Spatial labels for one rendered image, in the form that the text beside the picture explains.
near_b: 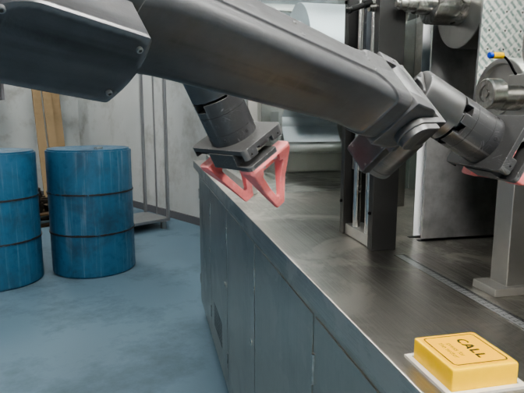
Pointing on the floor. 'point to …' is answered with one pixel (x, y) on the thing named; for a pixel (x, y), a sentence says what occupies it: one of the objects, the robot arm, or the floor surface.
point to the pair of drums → (66, 214)
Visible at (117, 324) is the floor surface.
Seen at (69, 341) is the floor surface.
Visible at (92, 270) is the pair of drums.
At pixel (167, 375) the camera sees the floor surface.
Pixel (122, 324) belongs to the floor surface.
